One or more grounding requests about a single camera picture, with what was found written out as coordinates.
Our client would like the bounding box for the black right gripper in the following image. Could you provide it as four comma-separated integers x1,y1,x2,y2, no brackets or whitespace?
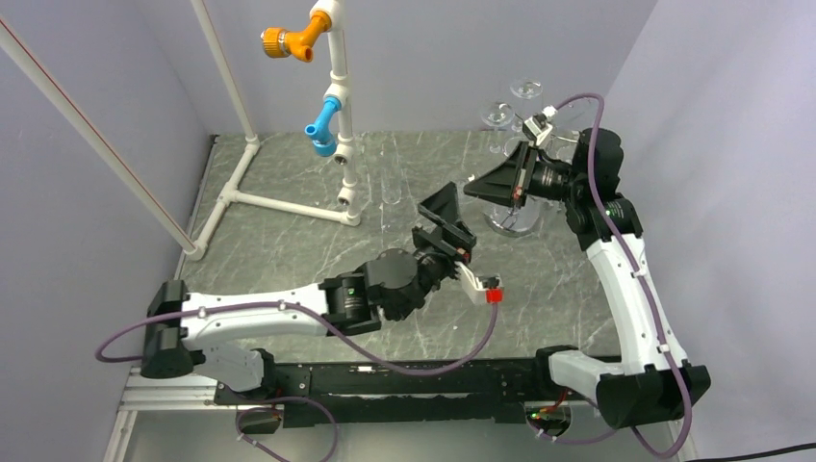
464,141,586,208

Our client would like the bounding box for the black cable bottom right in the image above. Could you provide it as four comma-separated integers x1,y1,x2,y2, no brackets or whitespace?
685,443,816,462

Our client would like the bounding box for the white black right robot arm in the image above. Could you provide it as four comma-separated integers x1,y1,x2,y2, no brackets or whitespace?
464,129,711,429

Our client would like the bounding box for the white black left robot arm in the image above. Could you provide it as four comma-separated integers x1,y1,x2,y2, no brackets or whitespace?
140,183,501,404

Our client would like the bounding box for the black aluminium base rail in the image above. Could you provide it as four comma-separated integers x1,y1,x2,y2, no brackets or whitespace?
120,356,626,429

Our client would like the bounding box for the clear wine glass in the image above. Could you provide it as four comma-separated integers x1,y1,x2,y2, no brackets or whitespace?
379,149,401,205
510,78,543,133
479,101,515,154

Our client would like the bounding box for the chrome wine glass rack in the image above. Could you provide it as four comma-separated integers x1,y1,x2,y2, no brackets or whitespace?
483,103,583,238

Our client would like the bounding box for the orange pipe nozzle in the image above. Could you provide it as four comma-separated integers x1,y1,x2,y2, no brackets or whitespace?
261,11,333,63

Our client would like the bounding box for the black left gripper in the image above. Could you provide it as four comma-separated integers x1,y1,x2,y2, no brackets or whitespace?
392,183,476,322

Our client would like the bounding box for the white diagonal pole red stripe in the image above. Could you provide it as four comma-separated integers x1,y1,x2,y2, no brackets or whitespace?
1,19,205,257

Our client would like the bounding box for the white PVC pipe frame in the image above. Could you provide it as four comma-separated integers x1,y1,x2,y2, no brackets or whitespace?
185,1,362,261

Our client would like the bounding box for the clear wine glass back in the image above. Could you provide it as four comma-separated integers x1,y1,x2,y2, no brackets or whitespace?
379,149,401,205

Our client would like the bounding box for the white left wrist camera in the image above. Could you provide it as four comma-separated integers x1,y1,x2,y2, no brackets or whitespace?
456,262,504,305

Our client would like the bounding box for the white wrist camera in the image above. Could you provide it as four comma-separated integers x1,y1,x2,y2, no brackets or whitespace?
456,262,504,305
522,106,558,149

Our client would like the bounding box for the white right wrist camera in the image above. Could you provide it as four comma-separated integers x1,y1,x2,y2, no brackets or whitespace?
522,106,558,149

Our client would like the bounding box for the blue pipe nozzle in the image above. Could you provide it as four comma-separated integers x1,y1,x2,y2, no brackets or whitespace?
304,96,342,158

